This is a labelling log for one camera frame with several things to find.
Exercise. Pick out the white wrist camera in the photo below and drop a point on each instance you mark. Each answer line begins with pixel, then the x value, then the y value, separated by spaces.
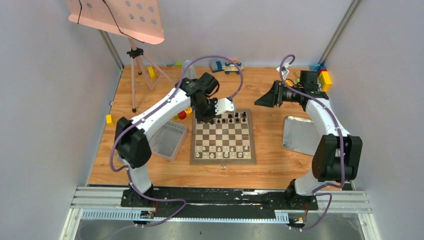
pixel 285 70
pixel 224 105

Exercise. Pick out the red round block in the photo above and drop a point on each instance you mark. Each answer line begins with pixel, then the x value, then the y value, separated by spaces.
pixel 182 115

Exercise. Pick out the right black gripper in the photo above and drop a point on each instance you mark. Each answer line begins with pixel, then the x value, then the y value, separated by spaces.
pixel 273 96

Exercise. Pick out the blue grey brick block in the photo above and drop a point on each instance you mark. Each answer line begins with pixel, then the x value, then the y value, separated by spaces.
pixel 215 66

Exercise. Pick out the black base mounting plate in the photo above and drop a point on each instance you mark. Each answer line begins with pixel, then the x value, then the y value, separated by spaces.
pixel 218 203

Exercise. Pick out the pink music stand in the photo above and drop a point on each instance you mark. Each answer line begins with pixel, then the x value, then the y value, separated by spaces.
pixel 137 20

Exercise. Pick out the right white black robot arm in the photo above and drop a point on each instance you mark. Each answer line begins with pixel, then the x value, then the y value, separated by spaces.
pixel 336 159

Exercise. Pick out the wooden chess board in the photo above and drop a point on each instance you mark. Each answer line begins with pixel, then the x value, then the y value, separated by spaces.
pixel 228 140

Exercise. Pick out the small yellow cube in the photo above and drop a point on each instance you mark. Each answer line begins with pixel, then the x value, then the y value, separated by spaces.
pixel 109 120

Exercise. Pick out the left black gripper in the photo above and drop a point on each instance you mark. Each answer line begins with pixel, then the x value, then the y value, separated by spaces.
pixel 205 112

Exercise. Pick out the stacked coloured bricks corner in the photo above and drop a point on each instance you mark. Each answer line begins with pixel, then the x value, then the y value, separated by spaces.
pixel 323 76

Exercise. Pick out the yellow round sign block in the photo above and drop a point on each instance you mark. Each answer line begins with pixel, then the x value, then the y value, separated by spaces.
pixel 189 111

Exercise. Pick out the yellow block near stand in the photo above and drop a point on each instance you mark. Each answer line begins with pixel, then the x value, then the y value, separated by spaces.
pixel 151 72

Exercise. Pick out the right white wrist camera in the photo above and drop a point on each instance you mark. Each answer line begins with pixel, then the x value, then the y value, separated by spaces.
pixel 285 70

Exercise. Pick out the silver metal tin lid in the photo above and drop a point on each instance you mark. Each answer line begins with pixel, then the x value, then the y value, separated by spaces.
pixel 300 135

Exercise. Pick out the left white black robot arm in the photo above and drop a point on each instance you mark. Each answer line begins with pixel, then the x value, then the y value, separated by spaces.
pixel 133 136

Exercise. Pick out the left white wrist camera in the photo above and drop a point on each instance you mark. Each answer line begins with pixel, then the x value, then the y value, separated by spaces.
pixel 224 105

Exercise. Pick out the wooden toy car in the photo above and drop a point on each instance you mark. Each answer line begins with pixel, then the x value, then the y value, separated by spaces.
pixel 230 67

